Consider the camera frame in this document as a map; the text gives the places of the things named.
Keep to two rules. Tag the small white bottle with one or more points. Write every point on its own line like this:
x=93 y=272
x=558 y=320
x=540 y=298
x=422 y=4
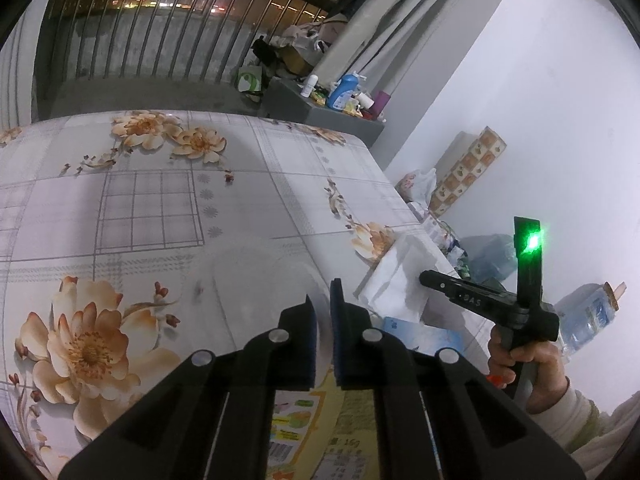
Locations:
x=310 y=86

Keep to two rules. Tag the tile pattern roll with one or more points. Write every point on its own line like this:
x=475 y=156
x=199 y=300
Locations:
x=467 y=172

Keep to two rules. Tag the green white plastic bag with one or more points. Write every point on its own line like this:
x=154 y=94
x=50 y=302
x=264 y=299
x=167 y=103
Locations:
x=250 y=81

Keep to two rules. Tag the yellow snack packet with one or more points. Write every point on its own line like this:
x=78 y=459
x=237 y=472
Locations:
x=325 y=435

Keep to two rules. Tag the person's right hand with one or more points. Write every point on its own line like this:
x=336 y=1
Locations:
x=545 y=375

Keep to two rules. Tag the white paper cup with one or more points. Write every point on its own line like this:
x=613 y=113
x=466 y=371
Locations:
x=365 y=100

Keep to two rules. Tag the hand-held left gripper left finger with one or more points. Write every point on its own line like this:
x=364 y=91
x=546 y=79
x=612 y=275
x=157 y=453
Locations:
x=310 y=340

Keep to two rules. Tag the blue detergent bottle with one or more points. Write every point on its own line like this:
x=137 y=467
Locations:
x=342 y=92

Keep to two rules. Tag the grey curtain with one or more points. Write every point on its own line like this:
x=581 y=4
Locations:
x=400 y=20

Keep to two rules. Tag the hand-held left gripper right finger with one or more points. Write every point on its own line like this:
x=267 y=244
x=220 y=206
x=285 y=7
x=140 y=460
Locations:
x=336 y=340

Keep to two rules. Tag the red white paper bag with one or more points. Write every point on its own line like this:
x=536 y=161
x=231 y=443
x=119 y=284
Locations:
x=395 y=280

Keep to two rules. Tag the pile of printed packets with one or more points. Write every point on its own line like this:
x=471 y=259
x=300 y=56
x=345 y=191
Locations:
x=440 y=235

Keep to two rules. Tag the grey side cabinet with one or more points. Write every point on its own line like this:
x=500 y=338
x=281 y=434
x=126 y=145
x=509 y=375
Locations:
x=300 y=105

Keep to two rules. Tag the blue white carton box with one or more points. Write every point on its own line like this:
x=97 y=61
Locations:
x=425 y=337

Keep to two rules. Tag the translucent plastic bag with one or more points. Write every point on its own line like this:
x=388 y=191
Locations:
x=490 y=257

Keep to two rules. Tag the pile of bags and boxes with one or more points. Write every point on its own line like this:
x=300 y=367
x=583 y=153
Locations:
x=300 y=45

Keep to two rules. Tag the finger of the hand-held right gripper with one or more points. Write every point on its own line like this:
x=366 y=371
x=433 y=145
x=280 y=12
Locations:
x=440 y=285

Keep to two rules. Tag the person's right forearm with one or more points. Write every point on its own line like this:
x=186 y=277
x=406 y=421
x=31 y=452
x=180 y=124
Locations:
x=590 y=435

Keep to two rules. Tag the purple cup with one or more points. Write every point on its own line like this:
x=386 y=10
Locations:
x=381 y=104

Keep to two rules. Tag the blue water jug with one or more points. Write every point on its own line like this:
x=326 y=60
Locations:
x=585 y=320

